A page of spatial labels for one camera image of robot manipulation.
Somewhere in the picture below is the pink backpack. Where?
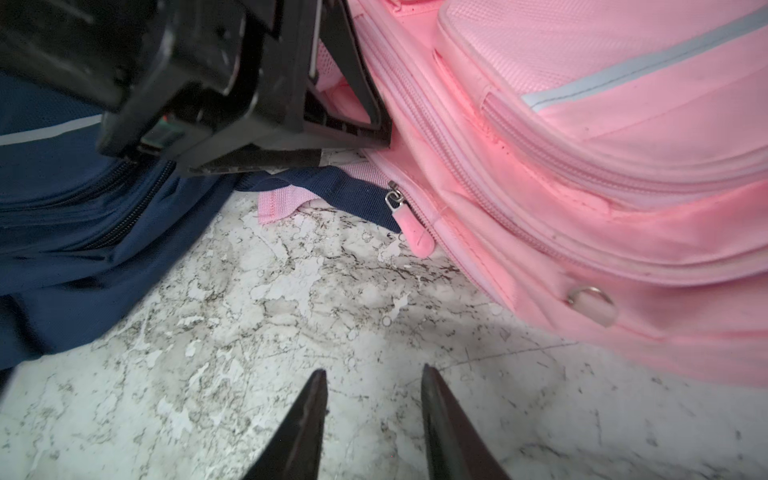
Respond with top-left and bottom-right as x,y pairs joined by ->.
259,1 -> 767,387

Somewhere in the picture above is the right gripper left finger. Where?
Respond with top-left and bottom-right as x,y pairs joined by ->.
242,369 -> 328,480

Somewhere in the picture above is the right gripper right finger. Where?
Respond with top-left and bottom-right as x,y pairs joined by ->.
421,364 -> 510,480

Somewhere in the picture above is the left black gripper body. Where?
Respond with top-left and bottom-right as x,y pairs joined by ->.
1,1 -> 322,176

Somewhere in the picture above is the navy blue backpack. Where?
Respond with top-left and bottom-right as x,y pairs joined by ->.
1,75 -> 398,379

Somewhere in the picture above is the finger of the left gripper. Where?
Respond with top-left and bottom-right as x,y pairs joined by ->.
303,1 -> 393,149

